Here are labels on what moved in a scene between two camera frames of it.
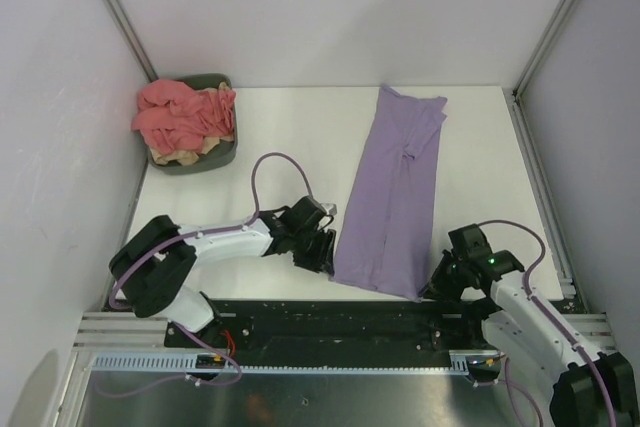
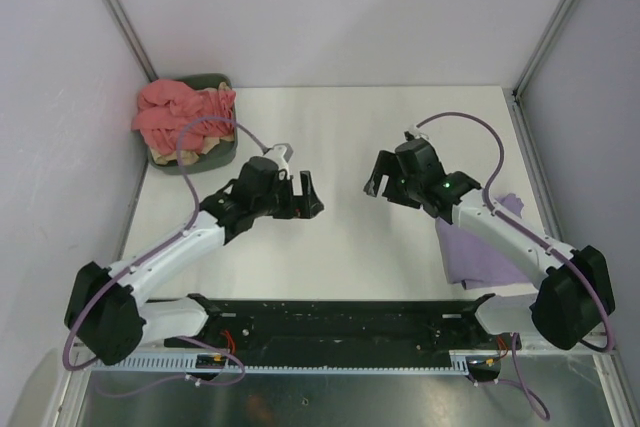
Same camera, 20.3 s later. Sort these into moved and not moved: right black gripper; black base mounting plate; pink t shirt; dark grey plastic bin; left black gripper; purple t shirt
Moved: purple t shirt; left black gripper; right black gripper
Not moved: black base mounting plate; dark grey plastic bin; pink t shirt
